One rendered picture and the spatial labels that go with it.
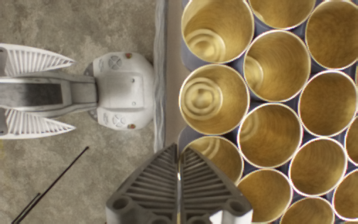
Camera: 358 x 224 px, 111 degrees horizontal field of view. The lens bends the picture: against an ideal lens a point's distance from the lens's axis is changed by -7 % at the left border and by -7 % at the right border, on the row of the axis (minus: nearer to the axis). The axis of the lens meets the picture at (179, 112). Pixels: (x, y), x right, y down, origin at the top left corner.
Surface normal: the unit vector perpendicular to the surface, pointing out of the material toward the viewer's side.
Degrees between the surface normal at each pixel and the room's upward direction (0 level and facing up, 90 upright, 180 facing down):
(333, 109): 90
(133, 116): 0
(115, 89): 0
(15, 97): 61
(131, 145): 0
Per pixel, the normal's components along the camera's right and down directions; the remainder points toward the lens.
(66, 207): 0.00, 0.15
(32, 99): 0.87, 0.07
